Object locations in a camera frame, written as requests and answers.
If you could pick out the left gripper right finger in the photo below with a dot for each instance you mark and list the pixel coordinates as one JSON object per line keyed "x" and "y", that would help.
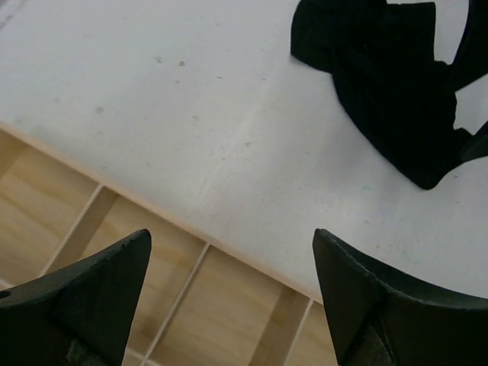
{"x": 379, "y": 315}

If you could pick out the black underwear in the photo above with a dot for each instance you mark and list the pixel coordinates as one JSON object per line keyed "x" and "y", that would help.
{"x": 381, "y": 59}

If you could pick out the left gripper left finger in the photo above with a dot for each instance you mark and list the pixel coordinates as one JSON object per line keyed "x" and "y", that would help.
{"x": 80, "y": 314}

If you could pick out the wooden compartment tray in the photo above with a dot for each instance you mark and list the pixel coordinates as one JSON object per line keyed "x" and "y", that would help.
{"x": 202, "y": 303}

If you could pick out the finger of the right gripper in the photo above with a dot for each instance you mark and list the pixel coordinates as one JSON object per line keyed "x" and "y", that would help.
{"x": 473, "y": 146}

